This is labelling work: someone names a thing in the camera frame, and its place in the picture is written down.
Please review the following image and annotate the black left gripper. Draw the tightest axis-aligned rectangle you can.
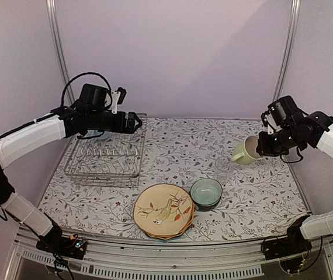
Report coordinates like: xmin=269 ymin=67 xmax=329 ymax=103
xmin=89 ymin=110 xmax=143 ymax=134

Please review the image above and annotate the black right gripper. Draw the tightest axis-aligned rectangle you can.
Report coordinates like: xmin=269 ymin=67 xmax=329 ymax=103
xmin=257 ymin=125 xmax=304 ymax=156

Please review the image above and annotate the light blue ceramic mug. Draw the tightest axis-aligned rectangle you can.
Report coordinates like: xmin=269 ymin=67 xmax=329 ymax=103
xmin=91 ymin=131 xmax=112 ymax=141

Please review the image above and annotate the pale green mug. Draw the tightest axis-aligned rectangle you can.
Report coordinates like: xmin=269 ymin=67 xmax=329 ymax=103
xmin=231 ymin=136 xmax=262 ymax=165

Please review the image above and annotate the cream bird pattern plate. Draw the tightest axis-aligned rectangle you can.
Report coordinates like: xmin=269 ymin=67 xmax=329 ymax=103
xmin=133 ymin=184 xmax=195 ymax=239

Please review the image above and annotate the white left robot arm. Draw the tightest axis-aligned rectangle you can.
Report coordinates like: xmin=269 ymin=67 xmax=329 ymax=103
xmin=0 ymin=83 xmax=143 ymax=253

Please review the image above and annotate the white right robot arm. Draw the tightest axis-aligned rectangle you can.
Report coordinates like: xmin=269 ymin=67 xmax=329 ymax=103
xmin=256 ymin=96 xmax=333 ymax=254

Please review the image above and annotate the teal ceramic bowl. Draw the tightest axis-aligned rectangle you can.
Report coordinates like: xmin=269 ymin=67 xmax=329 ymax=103
xmin=189 ymin=178 xmax=223 ymax=212

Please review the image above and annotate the blue bottom plate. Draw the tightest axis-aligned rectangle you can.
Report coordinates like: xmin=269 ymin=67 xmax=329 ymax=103
xmin=144 ymin=232 xmax=182 ymax=240

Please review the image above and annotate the mustard yellow plate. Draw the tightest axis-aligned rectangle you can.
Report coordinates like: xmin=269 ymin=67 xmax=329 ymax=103
xmin=177 ymin=203 xmax=195 ymax=234

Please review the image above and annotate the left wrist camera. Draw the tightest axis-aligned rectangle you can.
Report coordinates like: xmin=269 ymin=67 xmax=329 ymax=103
xmin=110 ymin=87 xmax=127 ymax=114

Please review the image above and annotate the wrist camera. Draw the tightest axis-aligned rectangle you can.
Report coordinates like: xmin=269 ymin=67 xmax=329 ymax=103
xmin=261 ymin=111 xmax=276 ymax=135
xmin=110 ymin=87 xmax=127 ymax=114

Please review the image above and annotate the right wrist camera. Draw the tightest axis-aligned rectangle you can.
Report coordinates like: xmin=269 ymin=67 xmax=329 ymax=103
xmin=261 ymin=111 xmax=276 ymax=135

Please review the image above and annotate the wire dish rack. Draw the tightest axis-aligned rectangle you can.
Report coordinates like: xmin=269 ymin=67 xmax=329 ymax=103
xmin=64 ymin=113 xmax=147 ymax=187

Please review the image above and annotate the right aluminium frame post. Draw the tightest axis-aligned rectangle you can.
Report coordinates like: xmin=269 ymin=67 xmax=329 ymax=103
xmin=272 ymin=0 xmax=301 ymax=101

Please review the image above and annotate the aluminium frame post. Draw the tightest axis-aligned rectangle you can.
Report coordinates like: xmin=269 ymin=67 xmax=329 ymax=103
xmin=272 ymin=0 xmax=301 ymax=101
xmin=45 ymin=0 xmax=77 ymax=103

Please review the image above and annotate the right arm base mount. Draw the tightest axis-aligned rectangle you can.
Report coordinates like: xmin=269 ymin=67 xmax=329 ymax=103
xmin=261 ymin=215 xmax=312 ymax=274

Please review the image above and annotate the left aluminium frame post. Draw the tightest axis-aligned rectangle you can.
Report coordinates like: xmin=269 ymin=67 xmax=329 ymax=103
xmin=45 ymin=0 xmax=77 ymax=103

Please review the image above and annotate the aluminium front rail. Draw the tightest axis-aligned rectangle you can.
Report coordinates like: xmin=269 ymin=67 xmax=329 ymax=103
xmin=5 ymin=226 xmax=333 ymax=279

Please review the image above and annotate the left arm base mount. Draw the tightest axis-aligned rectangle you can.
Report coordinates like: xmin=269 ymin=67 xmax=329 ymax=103
xmin=36 ymin=225 xmax=87 ymax=260

